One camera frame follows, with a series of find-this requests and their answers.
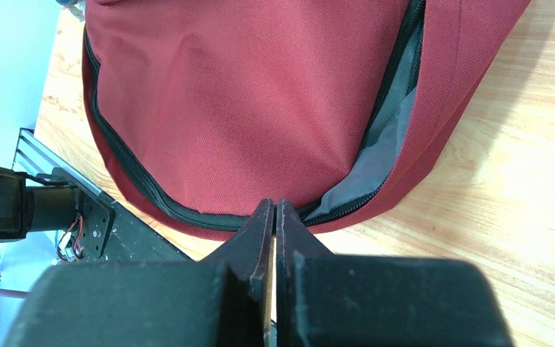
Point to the red backpack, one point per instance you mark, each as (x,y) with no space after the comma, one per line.
(201,109)

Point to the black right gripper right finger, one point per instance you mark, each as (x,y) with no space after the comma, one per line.
(327,299)

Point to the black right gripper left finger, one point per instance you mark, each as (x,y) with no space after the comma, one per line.
(221,300)

